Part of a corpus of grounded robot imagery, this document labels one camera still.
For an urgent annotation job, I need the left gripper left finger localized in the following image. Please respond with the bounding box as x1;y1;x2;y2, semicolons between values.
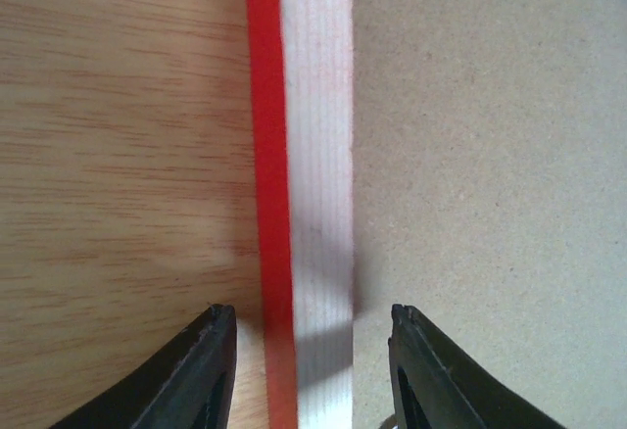
54;305;237;428

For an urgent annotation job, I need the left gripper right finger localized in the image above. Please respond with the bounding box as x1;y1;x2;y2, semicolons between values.
388;304;563;429

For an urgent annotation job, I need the red picture frame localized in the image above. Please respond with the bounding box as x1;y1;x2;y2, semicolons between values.
246;0;355;428

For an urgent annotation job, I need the brown frame backing board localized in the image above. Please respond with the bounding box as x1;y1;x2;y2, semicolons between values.
353;0;626;428

